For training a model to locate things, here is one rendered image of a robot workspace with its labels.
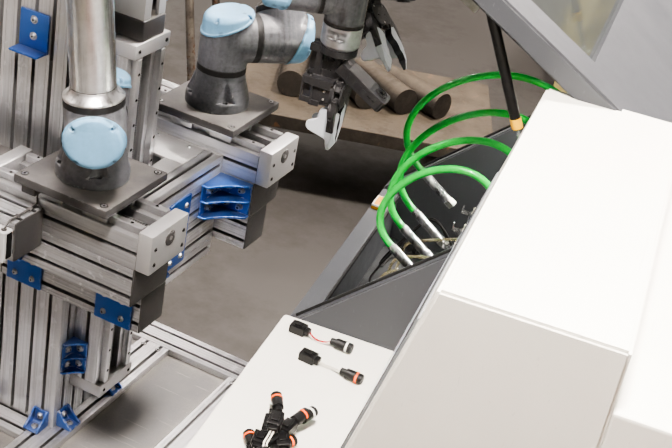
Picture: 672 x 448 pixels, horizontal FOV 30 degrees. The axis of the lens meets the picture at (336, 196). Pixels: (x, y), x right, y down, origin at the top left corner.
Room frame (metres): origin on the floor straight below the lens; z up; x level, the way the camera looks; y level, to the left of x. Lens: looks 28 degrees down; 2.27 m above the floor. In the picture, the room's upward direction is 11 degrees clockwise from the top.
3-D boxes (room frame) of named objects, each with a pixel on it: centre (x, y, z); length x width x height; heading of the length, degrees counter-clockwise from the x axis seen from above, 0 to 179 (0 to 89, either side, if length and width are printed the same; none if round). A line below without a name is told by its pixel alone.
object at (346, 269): (2.29, -0.05, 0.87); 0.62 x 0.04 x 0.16; 166
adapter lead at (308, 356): (1.80, -0.05, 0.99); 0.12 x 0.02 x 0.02; 68
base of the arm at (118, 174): (2.24, 0.50, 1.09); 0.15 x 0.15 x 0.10
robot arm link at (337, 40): (2.19, 0.05, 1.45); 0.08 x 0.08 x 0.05
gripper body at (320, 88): (2.20, 0.05, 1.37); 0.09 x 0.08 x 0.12; 76
